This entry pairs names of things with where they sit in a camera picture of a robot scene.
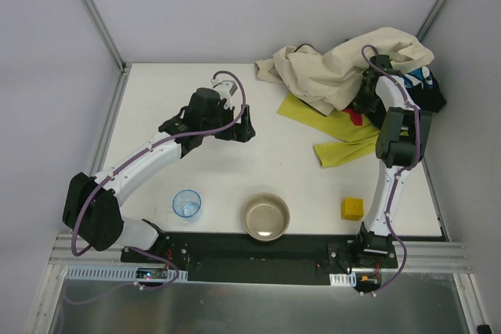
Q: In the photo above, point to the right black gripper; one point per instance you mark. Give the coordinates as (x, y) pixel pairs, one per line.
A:
(362, 96)

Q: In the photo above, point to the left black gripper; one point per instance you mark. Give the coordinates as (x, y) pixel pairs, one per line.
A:
(238, 129)

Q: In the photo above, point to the yellow-green cloth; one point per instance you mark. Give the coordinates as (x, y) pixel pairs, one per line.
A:
(351, 142)

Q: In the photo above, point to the beige cloth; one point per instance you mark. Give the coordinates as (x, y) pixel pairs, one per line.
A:
(330, 81)

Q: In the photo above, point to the black cloth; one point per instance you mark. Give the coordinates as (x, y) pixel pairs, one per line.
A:
(428, 99)

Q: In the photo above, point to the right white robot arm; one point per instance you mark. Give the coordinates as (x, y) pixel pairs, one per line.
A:
(400, 147)

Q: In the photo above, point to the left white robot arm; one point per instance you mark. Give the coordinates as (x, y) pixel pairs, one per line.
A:
(93, 204)

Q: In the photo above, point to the pink red cloth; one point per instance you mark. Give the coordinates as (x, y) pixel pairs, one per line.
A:
(358, 119)

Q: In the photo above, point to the blue white patterned cloth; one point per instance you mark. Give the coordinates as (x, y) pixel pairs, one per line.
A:
(421, 77)

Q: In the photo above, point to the beige ceramic bowl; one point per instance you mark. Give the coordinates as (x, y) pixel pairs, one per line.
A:
(265, 217)

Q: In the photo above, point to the clear blue plastic cup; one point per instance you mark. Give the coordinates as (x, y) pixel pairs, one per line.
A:
(187, 204)

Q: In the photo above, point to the yellow cube block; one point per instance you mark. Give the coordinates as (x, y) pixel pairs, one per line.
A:
(352, 209)

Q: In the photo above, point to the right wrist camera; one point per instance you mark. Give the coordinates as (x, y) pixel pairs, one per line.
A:
(383, 62)

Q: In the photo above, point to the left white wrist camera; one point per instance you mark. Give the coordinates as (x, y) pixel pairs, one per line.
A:
(226, 89)

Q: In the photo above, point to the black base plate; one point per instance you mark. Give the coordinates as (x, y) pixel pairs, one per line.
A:
(307, 260)

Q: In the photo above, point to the right white cable duct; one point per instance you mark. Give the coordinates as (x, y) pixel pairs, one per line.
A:
(343, 280)

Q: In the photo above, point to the white cable duct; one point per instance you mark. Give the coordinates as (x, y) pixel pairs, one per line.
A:
(343, 280)
(125, 274)

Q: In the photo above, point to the left white cable duct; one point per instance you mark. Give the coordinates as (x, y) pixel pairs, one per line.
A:
(125, 274)

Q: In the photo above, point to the left aluminium frame post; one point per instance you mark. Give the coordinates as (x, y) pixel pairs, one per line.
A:
(104, 34)

